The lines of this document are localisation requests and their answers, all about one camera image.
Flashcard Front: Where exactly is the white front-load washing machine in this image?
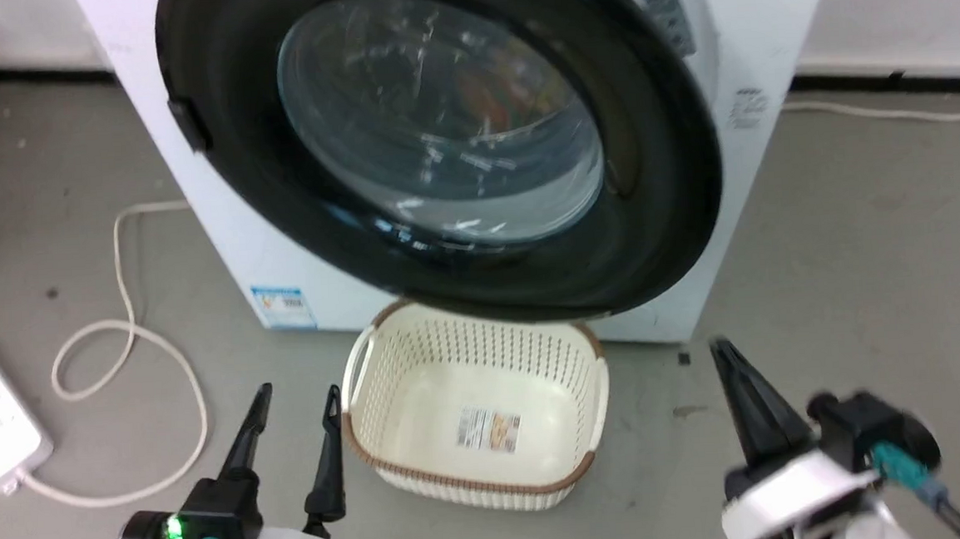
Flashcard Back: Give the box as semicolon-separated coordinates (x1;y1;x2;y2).
72;0;864;379

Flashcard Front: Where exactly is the right green plug cable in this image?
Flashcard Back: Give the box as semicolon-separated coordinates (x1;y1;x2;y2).
869;438;960;539

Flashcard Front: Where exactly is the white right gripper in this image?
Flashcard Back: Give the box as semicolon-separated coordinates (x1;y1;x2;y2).
708;326;916;539

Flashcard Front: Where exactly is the white power strip cable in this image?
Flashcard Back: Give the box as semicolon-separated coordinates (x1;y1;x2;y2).
0;199;214;512

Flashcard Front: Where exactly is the cream perforated laundry basket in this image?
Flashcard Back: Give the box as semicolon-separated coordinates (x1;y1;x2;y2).
334;286;619;523

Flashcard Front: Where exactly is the black round washer door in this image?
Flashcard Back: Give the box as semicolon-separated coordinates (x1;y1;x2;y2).
152;0;733;347

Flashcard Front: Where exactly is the grey warning label sticker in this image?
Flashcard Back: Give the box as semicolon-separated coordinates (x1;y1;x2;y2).
636;0;698;62

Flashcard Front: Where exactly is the blue energy label sticker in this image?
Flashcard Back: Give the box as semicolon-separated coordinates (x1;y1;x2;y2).
249;282;319;334

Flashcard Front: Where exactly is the thin white floor cable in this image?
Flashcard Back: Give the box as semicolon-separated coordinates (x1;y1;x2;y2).
781;89;960;133

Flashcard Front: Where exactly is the barcode label sticker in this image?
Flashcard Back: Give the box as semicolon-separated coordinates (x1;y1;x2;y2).
454;403;525;457

